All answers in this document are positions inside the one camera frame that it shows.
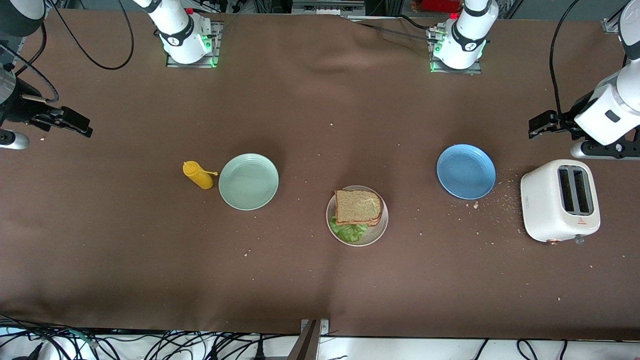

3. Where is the black base cable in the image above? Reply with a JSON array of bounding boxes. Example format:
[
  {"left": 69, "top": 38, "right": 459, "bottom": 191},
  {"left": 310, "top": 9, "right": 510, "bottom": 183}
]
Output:
[{"left": 357, "top": 14, "right": 441, "bottom": 45}]

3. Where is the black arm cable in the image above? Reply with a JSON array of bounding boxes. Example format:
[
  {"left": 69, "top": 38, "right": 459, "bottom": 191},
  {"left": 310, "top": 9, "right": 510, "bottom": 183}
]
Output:
[
  {"left": 0, "top": 0, "right": 136, "bottom": 103},
  {"left": 549, "top": 0, "right": 583, "bottom": 118}
]

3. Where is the grey metal frame piece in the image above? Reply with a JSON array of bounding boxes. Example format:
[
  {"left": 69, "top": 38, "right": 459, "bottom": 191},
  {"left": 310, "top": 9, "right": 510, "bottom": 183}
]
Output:
[{"left": 292, "top": 0, "right": 366, "bottom": 16}]

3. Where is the metal table edge bracket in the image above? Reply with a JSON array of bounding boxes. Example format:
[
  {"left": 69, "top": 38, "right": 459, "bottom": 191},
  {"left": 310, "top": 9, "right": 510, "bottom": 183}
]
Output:
[{"left": 287, "top": 319, "right": 331, "bottom": 360}]

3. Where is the yellow squeeze bottle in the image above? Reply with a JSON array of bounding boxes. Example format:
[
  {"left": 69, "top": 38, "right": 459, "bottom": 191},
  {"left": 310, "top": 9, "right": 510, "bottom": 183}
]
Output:
[{"left": 182, "top": 160, "right": 219, "bottom": 190}]

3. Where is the beige plate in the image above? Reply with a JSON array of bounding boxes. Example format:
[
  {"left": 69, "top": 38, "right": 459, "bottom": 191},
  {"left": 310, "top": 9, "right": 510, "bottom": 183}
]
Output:
[{"left": 326, "top": 185, "right": 389, "bottom": 247}]

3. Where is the blue plate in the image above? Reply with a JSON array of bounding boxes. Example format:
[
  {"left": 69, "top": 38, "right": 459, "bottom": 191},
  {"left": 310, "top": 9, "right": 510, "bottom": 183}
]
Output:
[{"left": 436, "top": 144, "right": 497, "bottom": 200}]

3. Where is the red box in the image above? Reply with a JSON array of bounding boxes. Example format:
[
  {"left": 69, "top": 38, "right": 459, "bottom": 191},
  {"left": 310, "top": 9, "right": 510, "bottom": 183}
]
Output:
[{"left": 422, "top": 0, "right": 463, "bottom": 13}]

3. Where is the green lettuce leaf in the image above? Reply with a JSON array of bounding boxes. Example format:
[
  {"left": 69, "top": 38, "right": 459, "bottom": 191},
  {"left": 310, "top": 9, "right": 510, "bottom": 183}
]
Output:
[{"left": 328, "top": 216, "right": 370, "bottom": 244}]

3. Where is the brown tablecloth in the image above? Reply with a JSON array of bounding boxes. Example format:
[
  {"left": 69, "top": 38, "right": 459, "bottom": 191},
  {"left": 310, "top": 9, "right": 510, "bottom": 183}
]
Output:
[{"left": 0, "top": 9, "right": 640, "bottom": 341}]

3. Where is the mint green plate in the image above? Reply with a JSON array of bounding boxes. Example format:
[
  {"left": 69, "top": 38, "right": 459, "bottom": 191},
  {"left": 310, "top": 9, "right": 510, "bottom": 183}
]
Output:
[{"left": 218, "top": 153, "right": 280, "bottom": 211}]

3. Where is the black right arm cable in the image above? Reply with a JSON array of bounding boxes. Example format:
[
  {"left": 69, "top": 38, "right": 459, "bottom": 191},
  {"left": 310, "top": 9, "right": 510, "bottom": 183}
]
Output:
[{"left": 0, "top": 0, "right": 136, "bottom": 103}]

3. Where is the white two-slot toaster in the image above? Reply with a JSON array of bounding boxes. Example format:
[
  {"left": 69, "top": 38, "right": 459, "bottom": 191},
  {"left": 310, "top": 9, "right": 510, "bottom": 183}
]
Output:
[{"left": 520, "top": 159, "right": 602, "bottom": 246}]

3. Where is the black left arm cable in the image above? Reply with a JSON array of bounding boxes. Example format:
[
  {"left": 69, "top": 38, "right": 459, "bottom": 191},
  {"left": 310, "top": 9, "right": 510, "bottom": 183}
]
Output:
[{"left": 549, "top": 0, "right": 583, "bottom": 118}]

